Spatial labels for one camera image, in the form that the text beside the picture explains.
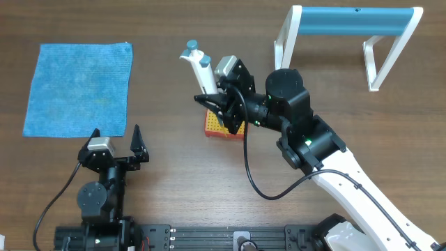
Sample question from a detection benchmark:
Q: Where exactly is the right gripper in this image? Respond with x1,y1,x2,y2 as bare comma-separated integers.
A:
193,58,257,136

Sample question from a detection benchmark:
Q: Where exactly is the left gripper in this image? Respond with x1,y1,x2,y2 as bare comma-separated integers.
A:
77,123,151,173

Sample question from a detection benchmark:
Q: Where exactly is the white pipette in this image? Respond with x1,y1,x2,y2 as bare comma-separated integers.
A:
178,39,221,96

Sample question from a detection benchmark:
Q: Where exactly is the red and yellow tip box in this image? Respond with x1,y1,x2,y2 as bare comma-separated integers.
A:
203,108,247,141

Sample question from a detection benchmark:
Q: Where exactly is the blue cloth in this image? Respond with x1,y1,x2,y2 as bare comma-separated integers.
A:
22,42,134,139

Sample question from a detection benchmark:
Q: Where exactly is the white and blue stand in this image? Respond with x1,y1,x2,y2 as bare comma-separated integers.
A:
273,4,425,93

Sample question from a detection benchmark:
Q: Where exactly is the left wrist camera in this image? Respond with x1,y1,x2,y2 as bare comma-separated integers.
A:
86,136,117,158

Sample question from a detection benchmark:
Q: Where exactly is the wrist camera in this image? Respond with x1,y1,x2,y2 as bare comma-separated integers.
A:
86,136,117,158
213,55,240,79

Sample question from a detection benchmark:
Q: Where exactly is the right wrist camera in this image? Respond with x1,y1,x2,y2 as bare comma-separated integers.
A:
213,55,240,79

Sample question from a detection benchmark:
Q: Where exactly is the mounting rail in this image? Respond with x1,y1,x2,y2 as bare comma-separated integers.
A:
54,224,327,251

